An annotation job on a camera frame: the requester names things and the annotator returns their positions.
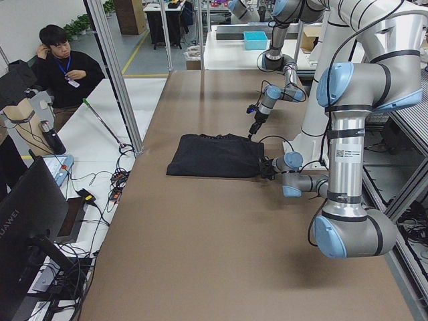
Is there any blue teach pendant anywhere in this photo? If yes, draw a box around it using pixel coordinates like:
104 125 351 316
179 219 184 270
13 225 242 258
42 154 74 187

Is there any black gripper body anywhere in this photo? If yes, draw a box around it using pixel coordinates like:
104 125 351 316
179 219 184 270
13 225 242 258
259 156 276 180
246 104 269 134

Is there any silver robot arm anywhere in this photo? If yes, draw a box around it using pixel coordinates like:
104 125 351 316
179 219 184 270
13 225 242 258
247 1 325 138
259 49 422 258

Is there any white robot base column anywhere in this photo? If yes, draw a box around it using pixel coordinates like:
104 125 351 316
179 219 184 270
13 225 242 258
282 0 428 171

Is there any aluminium frame post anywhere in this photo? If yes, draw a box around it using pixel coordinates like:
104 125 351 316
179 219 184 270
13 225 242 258
84 0 143 156

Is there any black grabber stick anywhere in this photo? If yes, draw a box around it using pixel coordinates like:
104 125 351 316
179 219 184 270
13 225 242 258
82 98 134 154

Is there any seated man in black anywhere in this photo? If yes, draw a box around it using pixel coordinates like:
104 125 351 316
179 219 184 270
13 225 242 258
33 25 104 131

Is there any black Huawei monitor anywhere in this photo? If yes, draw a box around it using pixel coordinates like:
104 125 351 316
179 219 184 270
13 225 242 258
1 157 86 305

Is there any black power adapter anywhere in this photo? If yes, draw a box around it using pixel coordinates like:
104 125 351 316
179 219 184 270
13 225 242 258
76 189 96 206

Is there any black water bottle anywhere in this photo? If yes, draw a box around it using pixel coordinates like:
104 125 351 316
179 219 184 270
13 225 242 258
39 120 66 154

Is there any black printed t-shirt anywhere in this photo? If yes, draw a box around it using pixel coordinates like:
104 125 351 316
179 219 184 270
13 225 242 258
167 134 265 178

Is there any red black power strip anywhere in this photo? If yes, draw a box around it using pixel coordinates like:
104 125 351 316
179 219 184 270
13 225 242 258
108 168 130 203

